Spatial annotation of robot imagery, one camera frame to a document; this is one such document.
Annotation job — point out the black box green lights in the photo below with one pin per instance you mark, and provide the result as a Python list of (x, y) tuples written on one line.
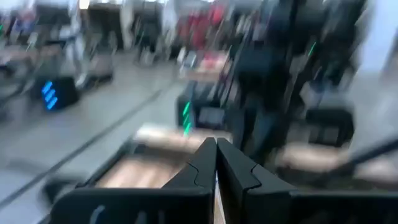
[(211, 116)]

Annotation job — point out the black aluminium table frame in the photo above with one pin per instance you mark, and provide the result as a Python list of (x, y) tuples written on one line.
[(130, 146)]

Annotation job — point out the black box blue lights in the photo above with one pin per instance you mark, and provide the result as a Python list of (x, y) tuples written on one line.
[(65, 93)]

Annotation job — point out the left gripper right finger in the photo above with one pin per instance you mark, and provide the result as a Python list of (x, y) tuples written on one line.
[(248, 199)]

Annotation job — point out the shelf with red bins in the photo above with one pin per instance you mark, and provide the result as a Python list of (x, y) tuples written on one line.
[(199, 28)]

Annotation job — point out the black chair back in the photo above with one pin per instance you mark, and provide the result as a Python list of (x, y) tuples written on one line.
[(56, 186)]

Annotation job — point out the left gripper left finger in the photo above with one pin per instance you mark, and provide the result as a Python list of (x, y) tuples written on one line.
[(186, 202)]

